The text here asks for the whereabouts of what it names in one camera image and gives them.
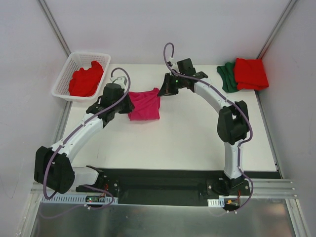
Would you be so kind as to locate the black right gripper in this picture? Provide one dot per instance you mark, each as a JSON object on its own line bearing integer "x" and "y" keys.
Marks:
{"x": 170, "y": 85}

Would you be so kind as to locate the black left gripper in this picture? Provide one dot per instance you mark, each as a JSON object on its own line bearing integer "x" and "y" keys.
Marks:
{"x": 126, "y": 106}

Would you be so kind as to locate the pink t shirt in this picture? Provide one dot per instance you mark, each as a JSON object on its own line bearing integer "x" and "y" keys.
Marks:
{"x": 147, "y": 105}

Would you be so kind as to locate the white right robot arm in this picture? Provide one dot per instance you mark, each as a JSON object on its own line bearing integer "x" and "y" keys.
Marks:
{"x": 233, "y": 120}

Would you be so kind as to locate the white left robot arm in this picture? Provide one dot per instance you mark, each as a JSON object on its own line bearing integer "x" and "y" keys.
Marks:
{"x": 53, "y": 165}

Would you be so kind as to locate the red t shirt in basket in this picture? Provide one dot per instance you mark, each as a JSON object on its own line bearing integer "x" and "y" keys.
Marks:
{"x": 84, "y": 83}

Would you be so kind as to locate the white perforated plastic basket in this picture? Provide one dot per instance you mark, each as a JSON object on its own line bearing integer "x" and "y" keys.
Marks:
{"x": 76, "y": 61}

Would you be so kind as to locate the folded green t shirt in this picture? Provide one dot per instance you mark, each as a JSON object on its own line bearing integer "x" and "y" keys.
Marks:
{"x": 227, "y": 75}

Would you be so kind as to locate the folded red t shirt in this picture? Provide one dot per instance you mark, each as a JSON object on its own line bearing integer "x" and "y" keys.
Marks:
{"x": 250, "y": 74}

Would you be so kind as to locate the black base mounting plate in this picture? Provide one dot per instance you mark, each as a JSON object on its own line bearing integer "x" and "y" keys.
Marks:
{"x": 169, "y": 187}

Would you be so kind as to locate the left white cable duct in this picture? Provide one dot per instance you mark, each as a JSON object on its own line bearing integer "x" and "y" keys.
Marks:
{"x": 81, "y": 199}

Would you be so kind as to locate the white cable duct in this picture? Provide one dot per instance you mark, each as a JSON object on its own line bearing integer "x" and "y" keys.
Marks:
{"x": 216, "y": 202}
{"x": 81, "y": 199}

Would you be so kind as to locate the left aluminium frame post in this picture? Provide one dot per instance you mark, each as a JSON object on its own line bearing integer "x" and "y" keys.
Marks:
{"x": 54, "y": 26}

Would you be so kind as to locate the right white cable duct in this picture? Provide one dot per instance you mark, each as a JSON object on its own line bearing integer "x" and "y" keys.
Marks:
{"x": 216, "y": 202}

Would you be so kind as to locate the right aluminium rail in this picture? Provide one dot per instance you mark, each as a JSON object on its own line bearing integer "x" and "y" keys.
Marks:
{"x": 274, "y": 188}

